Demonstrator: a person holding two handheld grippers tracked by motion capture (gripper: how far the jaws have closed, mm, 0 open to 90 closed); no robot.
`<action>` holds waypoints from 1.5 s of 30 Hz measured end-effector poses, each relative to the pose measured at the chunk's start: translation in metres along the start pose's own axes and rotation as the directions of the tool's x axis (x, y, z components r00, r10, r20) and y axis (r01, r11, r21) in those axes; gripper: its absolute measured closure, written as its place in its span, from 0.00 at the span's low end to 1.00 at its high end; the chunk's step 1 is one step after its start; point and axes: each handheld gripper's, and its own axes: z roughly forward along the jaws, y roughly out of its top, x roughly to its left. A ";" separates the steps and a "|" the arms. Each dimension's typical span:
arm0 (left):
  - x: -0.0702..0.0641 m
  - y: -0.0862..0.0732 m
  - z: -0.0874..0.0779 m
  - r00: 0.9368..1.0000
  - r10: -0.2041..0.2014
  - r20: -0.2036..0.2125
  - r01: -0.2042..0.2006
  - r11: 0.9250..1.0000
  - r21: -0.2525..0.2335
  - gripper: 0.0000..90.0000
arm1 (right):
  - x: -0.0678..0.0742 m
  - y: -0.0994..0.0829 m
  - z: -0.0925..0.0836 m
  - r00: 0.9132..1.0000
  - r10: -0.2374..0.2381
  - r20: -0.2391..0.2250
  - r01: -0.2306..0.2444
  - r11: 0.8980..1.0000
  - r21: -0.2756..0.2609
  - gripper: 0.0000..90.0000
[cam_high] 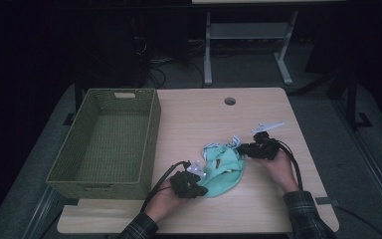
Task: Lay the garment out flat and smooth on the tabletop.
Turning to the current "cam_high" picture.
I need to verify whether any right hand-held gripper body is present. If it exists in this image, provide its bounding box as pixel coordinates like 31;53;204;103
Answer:
245;120;285;161

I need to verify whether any black floor cable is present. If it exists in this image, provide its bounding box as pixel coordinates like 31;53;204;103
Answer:
334;205;382;239

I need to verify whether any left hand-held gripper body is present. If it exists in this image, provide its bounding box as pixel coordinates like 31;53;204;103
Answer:
169;160;207;200

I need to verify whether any black metal stand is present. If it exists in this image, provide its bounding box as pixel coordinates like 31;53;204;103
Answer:
326;64;374;129

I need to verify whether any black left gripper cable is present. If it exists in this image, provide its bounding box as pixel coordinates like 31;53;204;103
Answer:
140;160;192;213

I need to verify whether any grey tape strip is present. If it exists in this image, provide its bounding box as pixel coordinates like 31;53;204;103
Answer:
313;196;340;207

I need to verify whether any metal floor rail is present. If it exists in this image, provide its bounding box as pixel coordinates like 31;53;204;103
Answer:
332;99;382;230
21;185;66;239

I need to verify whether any person's left hand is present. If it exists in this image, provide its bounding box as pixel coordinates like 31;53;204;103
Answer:
144;178;189;224

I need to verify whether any bundle of floor cables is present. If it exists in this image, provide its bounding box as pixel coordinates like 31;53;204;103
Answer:
130;33;207;90

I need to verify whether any white metal stand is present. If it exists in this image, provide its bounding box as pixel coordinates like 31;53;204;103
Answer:
203;9;300;87

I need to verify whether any green woven basket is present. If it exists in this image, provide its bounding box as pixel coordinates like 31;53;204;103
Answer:
45;88;162;201

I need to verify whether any teal and striped cloth garment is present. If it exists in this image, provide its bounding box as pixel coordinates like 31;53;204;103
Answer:
198;134;247;199

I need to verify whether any person's right hand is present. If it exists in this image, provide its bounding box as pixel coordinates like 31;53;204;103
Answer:
257;148;300;194

